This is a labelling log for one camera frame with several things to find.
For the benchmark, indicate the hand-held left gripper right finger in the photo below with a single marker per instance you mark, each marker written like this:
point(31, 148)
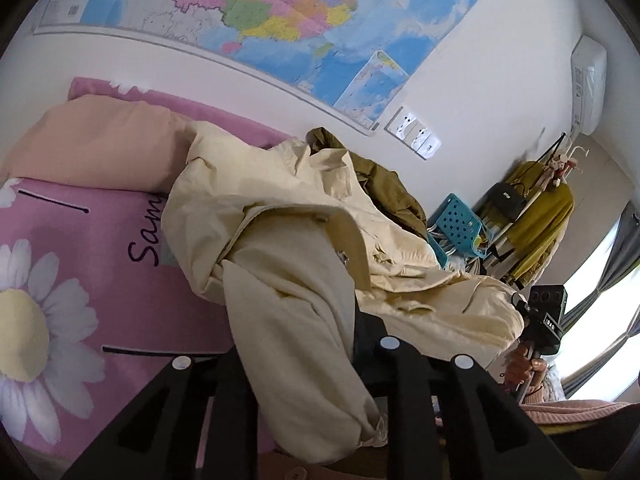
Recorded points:
point(410, 385)

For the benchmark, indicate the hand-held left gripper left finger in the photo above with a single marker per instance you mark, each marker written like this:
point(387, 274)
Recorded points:
point(230, 400)

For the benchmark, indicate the cream coat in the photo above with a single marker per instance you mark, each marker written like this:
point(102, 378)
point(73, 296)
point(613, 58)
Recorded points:
point(300, 260)

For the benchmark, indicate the person's right forearm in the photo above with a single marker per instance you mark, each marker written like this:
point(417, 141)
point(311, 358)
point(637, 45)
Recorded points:
point(590, 410)

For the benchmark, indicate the person's right hand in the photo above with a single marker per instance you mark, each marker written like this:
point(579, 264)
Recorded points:
point(522, 367)

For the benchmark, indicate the striped hanging garment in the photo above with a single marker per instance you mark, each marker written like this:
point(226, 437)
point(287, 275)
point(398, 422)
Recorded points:
point(520, 265)

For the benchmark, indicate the bright window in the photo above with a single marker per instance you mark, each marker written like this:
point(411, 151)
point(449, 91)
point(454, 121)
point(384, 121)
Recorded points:
point(600, 360)

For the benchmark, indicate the yellow sweater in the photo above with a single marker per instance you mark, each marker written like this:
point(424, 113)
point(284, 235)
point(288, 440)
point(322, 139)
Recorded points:
point(545, 215)

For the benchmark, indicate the grey curtain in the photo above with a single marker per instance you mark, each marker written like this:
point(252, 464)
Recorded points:
point(620, 240)

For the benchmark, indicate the black handbag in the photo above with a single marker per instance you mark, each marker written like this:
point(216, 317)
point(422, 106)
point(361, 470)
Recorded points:
point(505, 200)

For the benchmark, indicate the blue perforated plastic basket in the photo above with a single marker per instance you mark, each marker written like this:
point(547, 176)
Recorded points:
point(457, 222)

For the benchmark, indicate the plush toy pendant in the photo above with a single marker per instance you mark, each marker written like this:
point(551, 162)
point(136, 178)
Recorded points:
point(557, 167)

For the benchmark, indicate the white coat rack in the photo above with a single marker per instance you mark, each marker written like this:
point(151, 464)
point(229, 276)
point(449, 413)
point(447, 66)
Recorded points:
point(580, 150)

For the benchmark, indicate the pink daisy printed blanket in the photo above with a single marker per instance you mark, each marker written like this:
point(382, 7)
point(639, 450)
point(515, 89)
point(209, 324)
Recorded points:
point(100, 270)

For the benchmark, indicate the olive green garment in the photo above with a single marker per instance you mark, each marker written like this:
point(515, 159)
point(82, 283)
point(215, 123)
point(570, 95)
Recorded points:
point(390, 185)

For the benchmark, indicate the white air conditioner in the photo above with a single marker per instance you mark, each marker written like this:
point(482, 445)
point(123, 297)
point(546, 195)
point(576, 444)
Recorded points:
point(590, 85)

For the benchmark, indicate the peach garment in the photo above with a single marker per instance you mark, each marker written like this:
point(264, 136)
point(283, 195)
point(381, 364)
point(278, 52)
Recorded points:
point(100, 145)

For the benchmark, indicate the white wall switch panel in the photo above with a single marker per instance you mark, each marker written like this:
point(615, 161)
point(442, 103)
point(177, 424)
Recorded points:
point(429, 146)

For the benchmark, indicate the white wall socket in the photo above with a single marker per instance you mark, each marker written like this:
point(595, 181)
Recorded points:
point(400, 124)
point(414, 135)

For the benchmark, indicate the colourful wall map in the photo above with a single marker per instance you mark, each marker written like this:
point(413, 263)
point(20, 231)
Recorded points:
point(300, 10)

